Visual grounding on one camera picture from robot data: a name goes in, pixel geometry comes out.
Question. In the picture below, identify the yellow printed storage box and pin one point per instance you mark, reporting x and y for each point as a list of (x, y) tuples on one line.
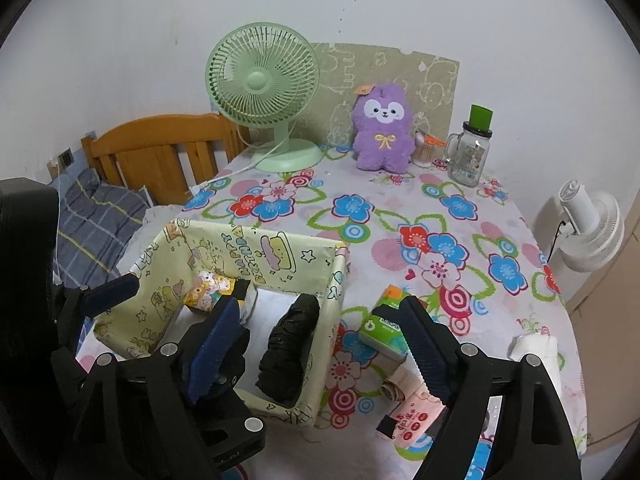
[(225, 245)]

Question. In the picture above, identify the purple plush toy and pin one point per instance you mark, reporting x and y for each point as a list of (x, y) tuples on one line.
[(382, 140)]

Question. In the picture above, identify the floral tablecloth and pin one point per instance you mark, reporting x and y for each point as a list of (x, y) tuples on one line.
[(380, 220)]

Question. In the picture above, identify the white standing fan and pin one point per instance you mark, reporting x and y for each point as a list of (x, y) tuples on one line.
[(595, 230)]

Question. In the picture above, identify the wall socket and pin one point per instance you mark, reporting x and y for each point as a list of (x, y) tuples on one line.
[(65, 157)]

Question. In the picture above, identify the beige wooden cabinet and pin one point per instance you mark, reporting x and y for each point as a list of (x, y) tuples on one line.
[(610, 340)]

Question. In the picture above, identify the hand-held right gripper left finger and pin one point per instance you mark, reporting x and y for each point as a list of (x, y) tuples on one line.
[(215, 345)]

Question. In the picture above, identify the clear plastic cup stack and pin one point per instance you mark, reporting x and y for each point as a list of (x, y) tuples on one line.
[(532, 346)]

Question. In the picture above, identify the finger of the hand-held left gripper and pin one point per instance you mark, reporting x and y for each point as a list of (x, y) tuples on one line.
[(112, 292)]

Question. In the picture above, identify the wooden bed headboard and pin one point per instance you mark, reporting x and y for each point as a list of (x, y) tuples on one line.
[(150, 132)]

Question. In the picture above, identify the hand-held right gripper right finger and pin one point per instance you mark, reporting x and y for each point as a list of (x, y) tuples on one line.
[(425, 355)]

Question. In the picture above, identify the glass mug jar green lid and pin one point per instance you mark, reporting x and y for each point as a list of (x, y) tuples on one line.
[(467, 160)]

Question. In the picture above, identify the beige printed wall sheet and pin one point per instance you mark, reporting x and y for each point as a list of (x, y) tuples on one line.
[(425, 80)]

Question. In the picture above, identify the cotton swab container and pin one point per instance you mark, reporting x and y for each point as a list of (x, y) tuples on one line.
[(422, 152)]

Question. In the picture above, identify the black plastic bag roll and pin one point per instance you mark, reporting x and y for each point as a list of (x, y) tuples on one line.
[(287, 345)]

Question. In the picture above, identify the grey plaid pillow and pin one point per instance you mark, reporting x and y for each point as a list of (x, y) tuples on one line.
[(90, 230)]

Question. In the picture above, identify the small cartoon printed packet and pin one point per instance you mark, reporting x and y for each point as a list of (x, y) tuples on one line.
[(207, 295)]

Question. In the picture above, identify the pink tissue packet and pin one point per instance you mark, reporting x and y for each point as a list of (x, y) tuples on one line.
[(415, 420)]

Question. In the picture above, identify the green tissue packet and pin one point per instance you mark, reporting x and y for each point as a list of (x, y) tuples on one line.
[(382, 330)]

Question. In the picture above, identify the green desk fan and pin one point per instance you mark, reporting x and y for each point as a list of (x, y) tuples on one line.
[(260, 80)]

